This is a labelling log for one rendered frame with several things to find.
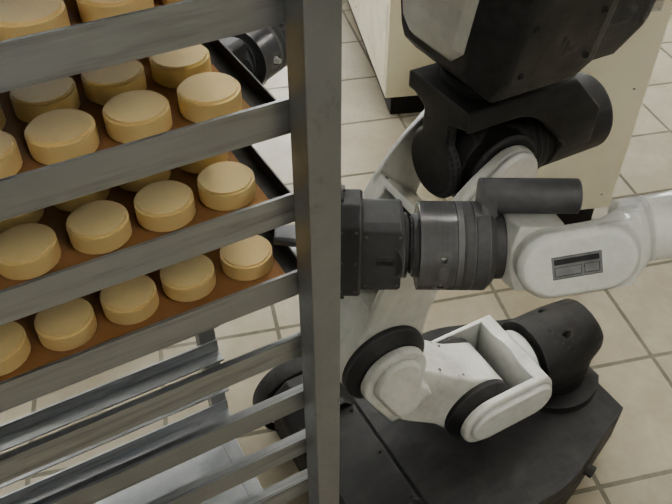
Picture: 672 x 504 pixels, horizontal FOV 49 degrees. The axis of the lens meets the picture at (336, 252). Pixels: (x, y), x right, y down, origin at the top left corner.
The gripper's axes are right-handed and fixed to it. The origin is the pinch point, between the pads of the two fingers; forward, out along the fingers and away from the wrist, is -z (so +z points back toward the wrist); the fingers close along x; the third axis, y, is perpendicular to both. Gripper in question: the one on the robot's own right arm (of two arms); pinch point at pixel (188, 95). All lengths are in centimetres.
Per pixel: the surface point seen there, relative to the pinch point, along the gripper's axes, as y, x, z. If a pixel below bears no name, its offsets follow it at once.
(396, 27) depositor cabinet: -41, -61, 144
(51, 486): -21, -73, -28
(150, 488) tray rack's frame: -10, -81, -16
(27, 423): -21, -54, -27
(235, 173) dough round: 24.2, 10.4, -21.1
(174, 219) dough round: 23.1, 9.7, -28.1
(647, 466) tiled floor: 72, -96, 49
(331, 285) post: 34.1, 1.8, -21.3
